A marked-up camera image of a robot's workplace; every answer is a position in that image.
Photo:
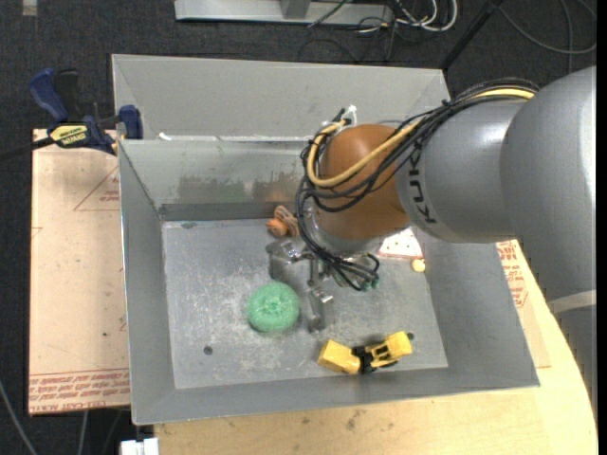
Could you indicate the brown cardboard board red print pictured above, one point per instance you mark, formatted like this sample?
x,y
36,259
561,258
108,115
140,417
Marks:
x,y
76,273

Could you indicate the white dotted card red edge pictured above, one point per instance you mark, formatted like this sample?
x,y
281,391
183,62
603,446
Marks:
x,y
402,248

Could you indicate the orange-brown toy figure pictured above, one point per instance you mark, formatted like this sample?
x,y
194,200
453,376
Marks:
x,y
281,222

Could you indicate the grey metal bin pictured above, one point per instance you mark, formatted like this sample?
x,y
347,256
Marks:
x,y
213,273

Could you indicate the yellow toy bulldozer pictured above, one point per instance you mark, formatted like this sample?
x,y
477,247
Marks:
x,y
365,352

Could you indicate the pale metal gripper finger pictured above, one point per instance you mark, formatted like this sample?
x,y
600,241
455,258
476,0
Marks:
x,y
283,253
319,307

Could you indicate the green round scrubber sponge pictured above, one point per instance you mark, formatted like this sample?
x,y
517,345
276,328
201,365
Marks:
x,y
273,307

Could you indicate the small pale yellow ball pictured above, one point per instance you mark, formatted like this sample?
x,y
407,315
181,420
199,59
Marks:
x,y
418,265

